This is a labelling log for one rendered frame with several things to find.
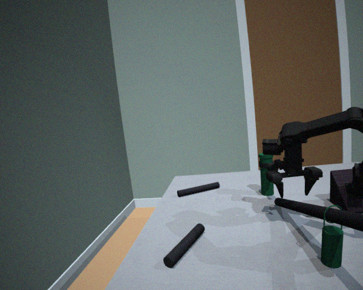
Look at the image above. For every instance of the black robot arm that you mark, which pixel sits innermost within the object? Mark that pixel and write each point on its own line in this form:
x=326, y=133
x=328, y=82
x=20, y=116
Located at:
x=295, y=133

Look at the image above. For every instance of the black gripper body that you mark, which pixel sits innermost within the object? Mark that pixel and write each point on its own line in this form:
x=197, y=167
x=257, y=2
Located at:
x=293, y=167

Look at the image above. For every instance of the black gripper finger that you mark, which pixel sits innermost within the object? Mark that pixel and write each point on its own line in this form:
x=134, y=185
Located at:
x=309, y=182
x=280, y=187

